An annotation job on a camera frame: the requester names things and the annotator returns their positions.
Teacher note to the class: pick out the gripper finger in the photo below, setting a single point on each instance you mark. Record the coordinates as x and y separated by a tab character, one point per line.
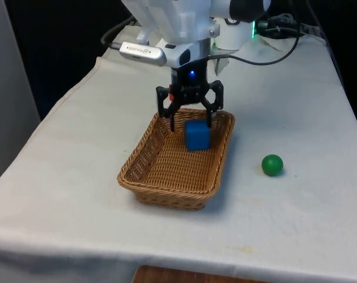
217	97
164	103

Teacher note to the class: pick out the grey cabinet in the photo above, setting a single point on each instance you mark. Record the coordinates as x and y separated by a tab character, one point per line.
10	88

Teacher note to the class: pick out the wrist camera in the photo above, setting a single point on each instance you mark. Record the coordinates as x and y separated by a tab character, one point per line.
143	53

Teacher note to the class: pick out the brown wicker basket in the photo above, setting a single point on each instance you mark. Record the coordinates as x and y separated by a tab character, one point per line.
172	174

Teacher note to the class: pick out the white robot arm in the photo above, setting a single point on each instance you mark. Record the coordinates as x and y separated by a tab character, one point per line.
172	17

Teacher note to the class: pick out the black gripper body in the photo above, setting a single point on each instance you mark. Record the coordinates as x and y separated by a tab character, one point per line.
190	85

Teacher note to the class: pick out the blue cube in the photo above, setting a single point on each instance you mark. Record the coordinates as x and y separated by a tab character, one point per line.
197	138

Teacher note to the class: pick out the green ball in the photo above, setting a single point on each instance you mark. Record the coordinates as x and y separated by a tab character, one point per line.
272	165

